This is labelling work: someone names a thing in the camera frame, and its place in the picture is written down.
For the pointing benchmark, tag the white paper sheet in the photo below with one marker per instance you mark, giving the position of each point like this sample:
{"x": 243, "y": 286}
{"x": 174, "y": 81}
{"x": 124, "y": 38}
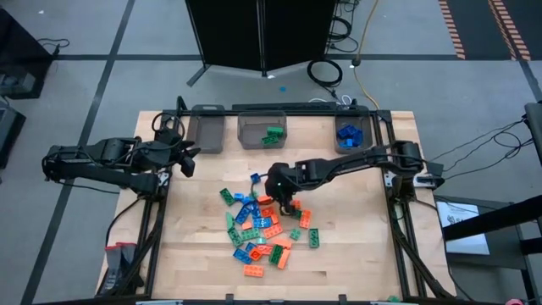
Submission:
{"x": 455, "y": 212}

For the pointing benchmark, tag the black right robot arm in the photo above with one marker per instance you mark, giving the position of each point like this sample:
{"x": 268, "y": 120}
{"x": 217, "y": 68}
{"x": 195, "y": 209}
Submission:
{"x": 360, "y": 161}

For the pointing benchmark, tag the black metal stand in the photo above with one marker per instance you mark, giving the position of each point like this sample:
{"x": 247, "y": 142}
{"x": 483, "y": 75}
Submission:
{"x": 487, "y": 220}

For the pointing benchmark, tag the black folding partition screen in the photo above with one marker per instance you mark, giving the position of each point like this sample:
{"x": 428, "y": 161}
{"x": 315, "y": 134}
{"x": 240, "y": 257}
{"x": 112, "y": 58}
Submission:
{"x": 228, "y": 34}

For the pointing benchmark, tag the clear grey plastic bin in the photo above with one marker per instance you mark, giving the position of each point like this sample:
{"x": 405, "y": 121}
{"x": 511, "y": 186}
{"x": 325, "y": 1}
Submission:
{"x": 206, "y": 135}
{"x": 254, "y": 127}
{"x": 366, "y": 123}

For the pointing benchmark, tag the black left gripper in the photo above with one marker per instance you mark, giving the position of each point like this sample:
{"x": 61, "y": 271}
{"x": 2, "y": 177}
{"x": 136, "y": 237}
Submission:
{"x": 174, "y": 152}

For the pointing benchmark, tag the dark grey equipment box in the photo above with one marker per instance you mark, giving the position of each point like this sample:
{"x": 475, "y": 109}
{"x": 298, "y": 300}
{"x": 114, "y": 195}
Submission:
{"x": 8, "y": 135}

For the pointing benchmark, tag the long blue toy brick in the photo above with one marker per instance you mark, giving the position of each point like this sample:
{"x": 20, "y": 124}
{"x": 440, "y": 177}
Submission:
{"x": 255, "y": 209}
{"x": 349, "y": 129}
{"x": 262, "y": 222}
{"x": 346, "y": 143}
{"x": 243, "y": 214}
{"x": 358, "y": 135}
{"x": 242, "y": 256}

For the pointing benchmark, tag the small orange toy brick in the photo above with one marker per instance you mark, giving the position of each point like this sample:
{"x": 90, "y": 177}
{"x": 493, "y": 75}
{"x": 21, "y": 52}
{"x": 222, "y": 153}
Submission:
{"x": 274, "y": 218}
{"x": 256, "y": 254}
{"x": 247, "y": 225}
{"x": 297, "y": 204}

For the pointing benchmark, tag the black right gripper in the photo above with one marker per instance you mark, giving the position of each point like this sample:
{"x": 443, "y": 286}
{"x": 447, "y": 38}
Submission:
{"x": 279, "y": 178}

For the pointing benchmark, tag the grey red-capped clamp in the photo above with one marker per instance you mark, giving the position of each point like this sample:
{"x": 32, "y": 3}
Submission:
{"x": 112, "y": 258}
{"x": 128, "y": 254}

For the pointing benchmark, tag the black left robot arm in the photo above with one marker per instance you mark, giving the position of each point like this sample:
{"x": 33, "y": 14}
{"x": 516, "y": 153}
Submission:
{"x": 84, "y": 171}

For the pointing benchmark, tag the black desk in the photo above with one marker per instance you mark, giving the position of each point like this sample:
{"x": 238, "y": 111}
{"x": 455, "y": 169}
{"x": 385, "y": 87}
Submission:
{"x": 21, "y": 51}

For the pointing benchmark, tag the small blue toy brick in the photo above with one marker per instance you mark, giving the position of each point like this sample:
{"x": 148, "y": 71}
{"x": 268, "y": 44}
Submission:
{"x": 248, "y": 199}
{"x": 255, "y": 178}
{"x": 250, "y": 246}
{"x": 342, "y": 134}
{"x": 239, "y": 197}

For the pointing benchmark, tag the long black flat bar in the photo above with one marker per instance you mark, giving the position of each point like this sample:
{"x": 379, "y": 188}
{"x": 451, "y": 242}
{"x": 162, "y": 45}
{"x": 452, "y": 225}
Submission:
{"x": 283, "y": 107}

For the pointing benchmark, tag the small green object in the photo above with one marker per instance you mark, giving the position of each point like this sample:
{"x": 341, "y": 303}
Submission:
{"x": 394, "y": 298}

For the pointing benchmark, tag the small red object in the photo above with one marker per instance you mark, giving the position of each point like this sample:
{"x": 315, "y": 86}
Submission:
{"x": 514, "y": 302}

